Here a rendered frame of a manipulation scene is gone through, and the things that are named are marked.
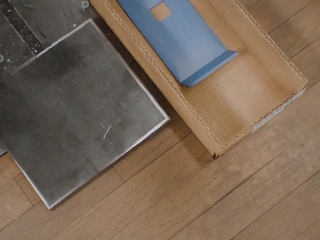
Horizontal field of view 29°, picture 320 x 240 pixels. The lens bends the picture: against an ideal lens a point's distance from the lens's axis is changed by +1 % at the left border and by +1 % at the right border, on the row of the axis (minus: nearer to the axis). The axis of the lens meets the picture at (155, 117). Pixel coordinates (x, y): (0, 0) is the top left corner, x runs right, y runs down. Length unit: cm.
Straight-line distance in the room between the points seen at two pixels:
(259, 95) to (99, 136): 19
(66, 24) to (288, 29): 27
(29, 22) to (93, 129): 16
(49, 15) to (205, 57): 20
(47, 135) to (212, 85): 20
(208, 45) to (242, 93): 7
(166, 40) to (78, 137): 16
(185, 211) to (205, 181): 4
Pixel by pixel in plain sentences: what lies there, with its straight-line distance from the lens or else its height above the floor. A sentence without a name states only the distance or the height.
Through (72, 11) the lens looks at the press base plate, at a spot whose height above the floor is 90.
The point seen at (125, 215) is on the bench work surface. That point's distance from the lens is 70.
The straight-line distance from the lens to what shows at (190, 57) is 73.
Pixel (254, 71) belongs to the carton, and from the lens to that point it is 74.
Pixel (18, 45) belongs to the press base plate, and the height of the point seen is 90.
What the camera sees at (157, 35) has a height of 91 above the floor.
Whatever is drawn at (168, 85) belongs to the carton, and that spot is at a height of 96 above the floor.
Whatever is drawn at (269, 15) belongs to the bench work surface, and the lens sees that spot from 77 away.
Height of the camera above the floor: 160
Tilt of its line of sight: 75 degrees down
